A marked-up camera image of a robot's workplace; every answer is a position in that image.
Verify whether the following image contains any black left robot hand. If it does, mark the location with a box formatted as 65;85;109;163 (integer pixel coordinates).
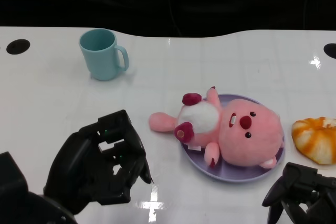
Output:
43;109;155;214

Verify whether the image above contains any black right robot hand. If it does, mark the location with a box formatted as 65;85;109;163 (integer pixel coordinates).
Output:
262;162;336;224

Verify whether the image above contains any pink beaver plush doll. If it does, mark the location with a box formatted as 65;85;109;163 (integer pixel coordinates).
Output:
149;86;283;169

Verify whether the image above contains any lavender plastic plate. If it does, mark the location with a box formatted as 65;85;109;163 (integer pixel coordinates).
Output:
180;93;286;182

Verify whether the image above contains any orange white bread toy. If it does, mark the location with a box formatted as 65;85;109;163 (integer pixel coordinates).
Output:
291;116;336;166

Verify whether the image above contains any light blue plastic mug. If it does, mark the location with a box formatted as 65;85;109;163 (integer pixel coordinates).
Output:
79;29;130;81

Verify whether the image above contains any black round table grommet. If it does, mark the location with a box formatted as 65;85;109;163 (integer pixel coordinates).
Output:
323;43;336;59
6;39;30;55

